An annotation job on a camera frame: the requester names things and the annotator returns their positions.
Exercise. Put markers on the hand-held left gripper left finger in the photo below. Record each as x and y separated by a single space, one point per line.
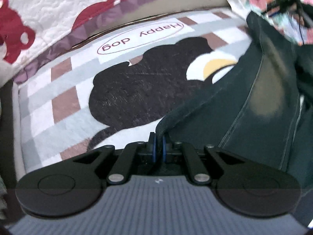
152 148

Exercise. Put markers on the dark denim pants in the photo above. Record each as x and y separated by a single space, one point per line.
232 102

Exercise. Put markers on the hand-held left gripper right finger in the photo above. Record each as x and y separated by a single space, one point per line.
164 149

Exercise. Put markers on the white quilted bear bedspread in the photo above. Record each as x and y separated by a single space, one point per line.
61 5

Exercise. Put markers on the checkered dog print blanket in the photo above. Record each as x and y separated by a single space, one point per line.
73 127

